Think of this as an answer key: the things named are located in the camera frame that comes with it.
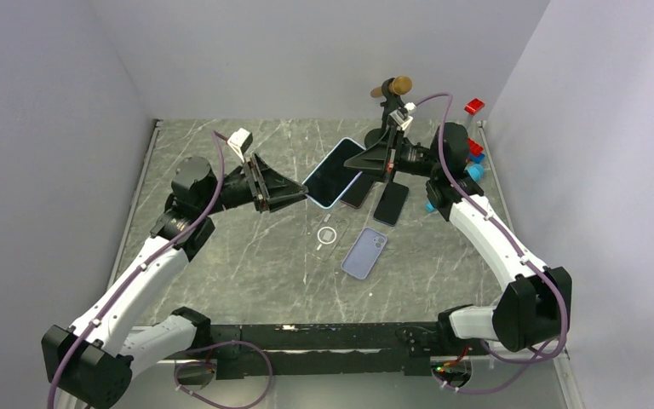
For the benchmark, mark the dark purple phone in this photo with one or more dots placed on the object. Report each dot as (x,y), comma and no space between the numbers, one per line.
(357,193)

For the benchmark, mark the brown toy microphone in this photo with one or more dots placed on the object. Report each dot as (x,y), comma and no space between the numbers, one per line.
(399,85)

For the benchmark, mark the black microphone stand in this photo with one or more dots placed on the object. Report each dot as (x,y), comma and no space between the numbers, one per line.
(391,103)

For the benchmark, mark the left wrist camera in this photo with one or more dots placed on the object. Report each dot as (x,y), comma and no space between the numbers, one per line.
(240,141)

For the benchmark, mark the red block on post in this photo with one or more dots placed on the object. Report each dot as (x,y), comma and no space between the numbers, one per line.
(472,109)

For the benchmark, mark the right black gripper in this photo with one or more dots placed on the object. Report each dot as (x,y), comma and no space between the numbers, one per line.
(374,161)

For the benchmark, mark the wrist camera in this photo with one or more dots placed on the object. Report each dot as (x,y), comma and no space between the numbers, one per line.
(402,117)
(240,141)

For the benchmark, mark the lavender phone case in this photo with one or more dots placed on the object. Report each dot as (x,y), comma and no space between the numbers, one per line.
(364,253)

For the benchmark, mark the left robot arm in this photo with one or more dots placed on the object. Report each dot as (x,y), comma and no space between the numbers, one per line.
(96,357)

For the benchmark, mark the colourful toy brick car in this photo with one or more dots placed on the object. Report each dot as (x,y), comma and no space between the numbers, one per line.
(476,152)

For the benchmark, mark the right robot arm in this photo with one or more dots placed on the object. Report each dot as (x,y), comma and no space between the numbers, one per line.
(536,299)

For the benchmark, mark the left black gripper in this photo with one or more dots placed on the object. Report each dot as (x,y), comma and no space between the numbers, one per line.
(270,191)

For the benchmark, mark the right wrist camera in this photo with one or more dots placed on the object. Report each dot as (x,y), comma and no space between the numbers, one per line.
(402,117)

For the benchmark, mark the dark blue phone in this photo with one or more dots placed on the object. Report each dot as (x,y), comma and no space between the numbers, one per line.
(391,203)

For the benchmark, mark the blue toy microphone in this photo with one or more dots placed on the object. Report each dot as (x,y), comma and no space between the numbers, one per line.
(473,172)

